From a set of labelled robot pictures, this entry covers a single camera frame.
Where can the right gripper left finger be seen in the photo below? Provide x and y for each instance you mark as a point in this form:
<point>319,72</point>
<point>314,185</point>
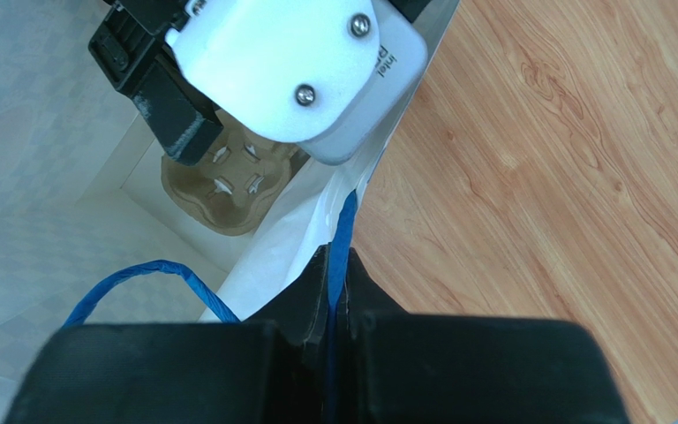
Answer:
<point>267,368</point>

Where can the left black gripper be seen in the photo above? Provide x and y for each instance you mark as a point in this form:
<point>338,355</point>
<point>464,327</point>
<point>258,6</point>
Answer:
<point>169,54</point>

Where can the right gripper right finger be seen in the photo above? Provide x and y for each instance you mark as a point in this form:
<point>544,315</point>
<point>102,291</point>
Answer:
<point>401,367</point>

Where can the grey pulp cup carrier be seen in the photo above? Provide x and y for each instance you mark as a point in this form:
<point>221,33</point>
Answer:
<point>236,182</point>

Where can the blue checkered paper bag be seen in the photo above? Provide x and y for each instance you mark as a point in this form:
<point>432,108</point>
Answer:
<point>81,198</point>

